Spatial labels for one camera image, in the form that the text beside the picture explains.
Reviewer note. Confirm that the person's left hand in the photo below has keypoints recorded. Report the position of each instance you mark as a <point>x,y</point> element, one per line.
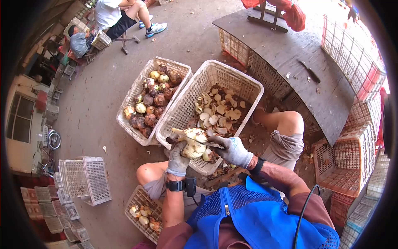
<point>178,161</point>

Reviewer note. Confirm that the person's right hand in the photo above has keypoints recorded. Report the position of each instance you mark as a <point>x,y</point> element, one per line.
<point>236,152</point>

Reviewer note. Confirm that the person's left fingers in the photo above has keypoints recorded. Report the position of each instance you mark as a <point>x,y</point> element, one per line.
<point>178,147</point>

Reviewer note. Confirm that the person's right fingers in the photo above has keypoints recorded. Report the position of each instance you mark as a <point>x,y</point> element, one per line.
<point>221,141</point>

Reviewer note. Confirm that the peeled white root vegetable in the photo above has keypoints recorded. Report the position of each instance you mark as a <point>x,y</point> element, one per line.
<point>194,146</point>

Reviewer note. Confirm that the peeling knife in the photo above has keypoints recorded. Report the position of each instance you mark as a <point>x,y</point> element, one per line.
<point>202,142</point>

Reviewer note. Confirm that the black wrist band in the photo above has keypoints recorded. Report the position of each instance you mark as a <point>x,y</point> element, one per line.
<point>258,166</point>
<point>180,185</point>

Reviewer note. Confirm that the white basket of peelings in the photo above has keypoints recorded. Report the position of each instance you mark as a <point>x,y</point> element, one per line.
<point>186,102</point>

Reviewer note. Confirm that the pile of brown unpeeled roots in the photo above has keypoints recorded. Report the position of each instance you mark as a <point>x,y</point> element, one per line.
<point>152,99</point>

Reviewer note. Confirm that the small white basket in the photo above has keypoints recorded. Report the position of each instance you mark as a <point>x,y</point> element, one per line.
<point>140,199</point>

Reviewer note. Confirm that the person's legs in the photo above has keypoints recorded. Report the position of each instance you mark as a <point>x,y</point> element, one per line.
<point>286,143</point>

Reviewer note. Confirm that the white basket of unpeeled roots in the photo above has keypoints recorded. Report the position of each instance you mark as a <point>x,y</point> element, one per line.
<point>133,93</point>

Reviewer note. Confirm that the heap of peeled roots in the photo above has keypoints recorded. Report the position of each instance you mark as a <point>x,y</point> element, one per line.
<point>144,216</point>

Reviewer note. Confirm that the person's body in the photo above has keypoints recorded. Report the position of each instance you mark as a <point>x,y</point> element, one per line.
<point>255,218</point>

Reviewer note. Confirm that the white crates under board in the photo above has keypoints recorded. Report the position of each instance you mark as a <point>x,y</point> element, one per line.
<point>239,49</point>

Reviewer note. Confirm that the pair of white crates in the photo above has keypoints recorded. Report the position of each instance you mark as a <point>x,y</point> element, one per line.
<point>87,180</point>

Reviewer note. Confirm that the dark board table top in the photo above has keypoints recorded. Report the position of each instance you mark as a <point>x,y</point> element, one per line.
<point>286,56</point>

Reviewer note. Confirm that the red and white crate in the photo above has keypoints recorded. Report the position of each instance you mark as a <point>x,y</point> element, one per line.
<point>345,161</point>

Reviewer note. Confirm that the wooden stool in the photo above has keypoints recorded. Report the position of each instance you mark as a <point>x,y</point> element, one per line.
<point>269,17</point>

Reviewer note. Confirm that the rows of stacked white crates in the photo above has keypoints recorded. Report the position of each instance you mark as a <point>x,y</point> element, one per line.
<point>56,211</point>

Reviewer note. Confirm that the red mesh bag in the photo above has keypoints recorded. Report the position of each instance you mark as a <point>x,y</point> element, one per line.
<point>294,15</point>

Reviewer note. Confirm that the stack of crates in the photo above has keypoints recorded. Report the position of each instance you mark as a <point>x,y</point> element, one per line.
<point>357,214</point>

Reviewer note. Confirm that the large red-rimmed white crate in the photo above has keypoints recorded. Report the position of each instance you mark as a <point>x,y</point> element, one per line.
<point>351,53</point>

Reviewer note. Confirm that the window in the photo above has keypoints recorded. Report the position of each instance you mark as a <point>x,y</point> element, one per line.
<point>20,118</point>

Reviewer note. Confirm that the wooden frame piece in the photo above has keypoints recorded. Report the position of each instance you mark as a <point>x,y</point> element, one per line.
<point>225,177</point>

